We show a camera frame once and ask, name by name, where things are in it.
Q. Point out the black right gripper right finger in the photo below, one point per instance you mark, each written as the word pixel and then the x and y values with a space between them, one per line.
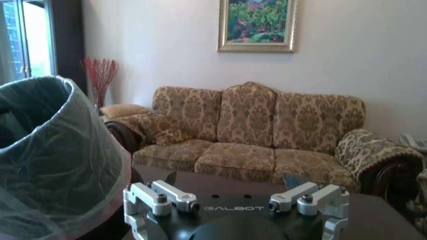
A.
pixel 309 197

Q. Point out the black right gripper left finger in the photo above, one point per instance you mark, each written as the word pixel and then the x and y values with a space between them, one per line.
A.
pixel 156 193

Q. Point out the trash bin with clear liner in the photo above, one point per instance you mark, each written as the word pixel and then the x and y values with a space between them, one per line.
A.
pixel 56 160

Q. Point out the small patterned throw pillow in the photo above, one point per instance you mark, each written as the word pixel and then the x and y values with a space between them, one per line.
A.
pixel 169 137

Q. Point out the patterned beige three-seat sofa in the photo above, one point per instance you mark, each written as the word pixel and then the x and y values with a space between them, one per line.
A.
pixel 253 130

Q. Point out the patterned armchair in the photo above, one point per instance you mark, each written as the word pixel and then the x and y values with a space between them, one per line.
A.
pixel 420 195

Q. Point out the beige cushion beside sofa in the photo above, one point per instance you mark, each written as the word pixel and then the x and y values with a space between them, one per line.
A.
pixel 124 110

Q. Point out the white telephone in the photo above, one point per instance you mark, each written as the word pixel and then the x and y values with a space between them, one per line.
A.
pixel 412 141

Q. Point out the red branch decoration in vase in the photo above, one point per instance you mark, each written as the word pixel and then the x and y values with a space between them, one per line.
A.
pixel 100 80

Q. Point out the dark curtain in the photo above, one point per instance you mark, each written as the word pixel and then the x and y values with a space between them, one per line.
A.
pixel 68 45

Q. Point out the gold-framed floral painting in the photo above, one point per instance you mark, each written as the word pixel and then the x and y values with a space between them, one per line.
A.
pixel 256 25

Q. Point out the glass window door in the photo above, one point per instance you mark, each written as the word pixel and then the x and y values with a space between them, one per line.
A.
pixel 22 40

